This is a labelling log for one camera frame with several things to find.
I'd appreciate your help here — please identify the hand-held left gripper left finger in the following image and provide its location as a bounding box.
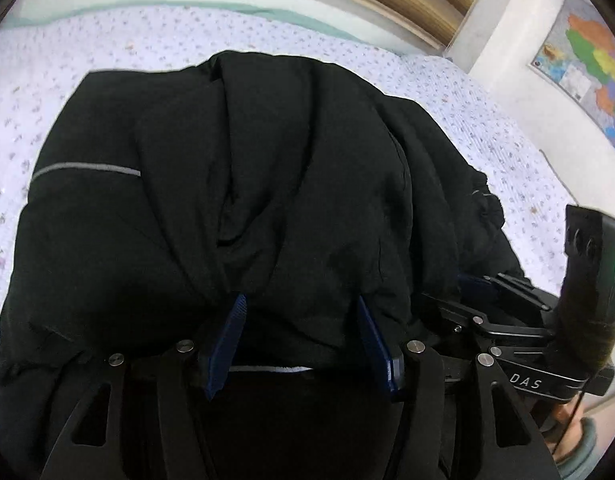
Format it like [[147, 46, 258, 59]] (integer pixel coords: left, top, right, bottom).
[[40, 292, 249, 480]]

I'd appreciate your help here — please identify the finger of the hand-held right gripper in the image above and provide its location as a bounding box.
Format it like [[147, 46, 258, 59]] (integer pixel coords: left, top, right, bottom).
[[456, 272, 554, 312], [421, 293, 544, 349]]

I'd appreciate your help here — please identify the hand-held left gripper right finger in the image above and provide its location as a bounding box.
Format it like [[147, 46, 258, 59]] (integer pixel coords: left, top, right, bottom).
[[356, 295, 561, 480]]

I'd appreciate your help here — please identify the black hooded jacket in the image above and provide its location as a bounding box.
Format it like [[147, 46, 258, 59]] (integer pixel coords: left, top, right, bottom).
[[0, 50, 534, 480]]

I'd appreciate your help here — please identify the person's right forearm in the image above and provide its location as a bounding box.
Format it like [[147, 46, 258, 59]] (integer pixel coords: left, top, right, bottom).
[[550, 400, 601, 480]]

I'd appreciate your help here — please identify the bed with floral sheet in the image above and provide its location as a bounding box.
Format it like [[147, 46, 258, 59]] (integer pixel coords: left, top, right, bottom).
[[0, 2, 591, 311]]

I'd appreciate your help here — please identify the colourful wall map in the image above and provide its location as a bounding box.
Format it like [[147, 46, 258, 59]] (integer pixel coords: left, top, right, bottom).
[[531, 0, 615, 167]]

